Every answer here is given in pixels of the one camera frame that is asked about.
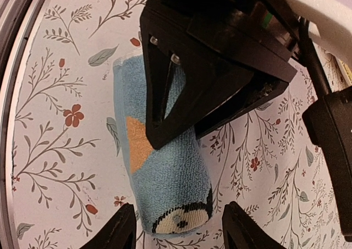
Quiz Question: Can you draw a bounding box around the blue cartoon print towel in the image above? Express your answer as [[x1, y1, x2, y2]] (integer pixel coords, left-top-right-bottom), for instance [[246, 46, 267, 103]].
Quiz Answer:
[[113, 54, 213, 237]]

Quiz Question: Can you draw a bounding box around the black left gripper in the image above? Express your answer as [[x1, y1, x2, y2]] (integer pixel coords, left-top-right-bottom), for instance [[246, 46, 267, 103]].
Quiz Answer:
[[150, 0, 299, 139]]

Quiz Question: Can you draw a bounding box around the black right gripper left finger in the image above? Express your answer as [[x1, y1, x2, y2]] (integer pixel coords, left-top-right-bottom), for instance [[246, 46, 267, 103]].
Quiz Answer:
[[89, 204, 136, 249]]

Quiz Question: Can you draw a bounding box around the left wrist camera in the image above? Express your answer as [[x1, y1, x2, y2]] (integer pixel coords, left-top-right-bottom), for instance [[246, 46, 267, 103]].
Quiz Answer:
[[302, 87, 351, 242]]

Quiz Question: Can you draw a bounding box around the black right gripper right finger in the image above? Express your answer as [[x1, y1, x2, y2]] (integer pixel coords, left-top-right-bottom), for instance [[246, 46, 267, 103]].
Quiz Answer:
[[222, 201, 285, 249]]

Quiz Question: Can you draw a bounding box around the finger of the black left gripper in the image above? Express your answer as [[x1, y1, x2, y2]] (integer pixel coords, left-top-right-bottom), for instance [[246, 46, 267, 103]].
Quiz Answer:
[[140, 7, 254, 150]]

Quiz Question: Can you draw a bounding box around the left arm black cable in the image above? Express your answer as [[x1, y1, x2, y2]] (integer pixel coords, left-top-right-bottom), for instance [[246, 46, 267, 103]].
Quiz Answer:
[[299, 16, 333, 96]]

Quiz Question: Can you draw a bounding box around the floral patterned table mat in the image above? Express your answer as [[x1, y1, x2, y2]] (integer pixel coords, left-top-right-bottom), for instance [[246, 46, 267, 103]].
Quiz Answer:
[[8, 0, 351, 248]]

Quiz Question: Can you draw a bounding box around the woven bamboo tray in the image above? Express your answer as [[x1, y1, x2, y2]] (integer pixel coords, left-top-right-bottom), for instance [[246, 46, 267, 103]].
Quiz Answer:
[[337, 59, 352, 86]]

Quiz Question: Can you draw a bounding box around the aluminium front rail frame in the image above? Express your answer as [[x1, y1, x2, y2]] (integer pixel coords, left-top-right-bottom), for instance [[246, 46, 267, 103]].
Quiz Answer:
[[1, 0, 46, 248]]

